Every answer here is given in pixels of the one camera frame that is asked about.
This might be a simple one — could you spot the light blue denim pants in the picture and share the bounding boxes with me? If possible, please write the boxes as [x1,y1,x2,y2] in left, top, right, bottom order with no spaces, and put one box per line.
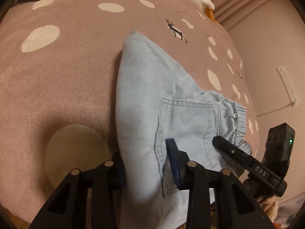
[116,31,252,228]

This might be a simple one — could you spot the pink curtain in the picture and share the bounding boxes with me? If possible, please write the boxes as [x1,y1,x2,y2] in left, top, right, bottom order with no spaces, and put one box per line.
[202,0,284,32]

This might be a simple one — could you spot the pink polka dot bedspread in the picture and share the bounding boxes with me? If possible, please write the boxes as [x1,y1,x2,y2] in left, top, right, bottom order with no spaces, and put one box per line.
[1,0,259,221]

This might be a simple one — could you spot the white cable on wall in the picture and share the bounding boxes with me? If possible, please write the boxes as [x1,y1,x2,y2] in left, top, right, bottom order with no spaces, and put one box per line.
[256,102,295,118]

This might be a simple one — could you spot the white wall power strip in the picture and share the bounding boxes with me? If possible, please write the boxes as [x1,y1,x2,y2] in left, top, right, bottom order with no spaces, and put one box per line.
[277,66,298,107]

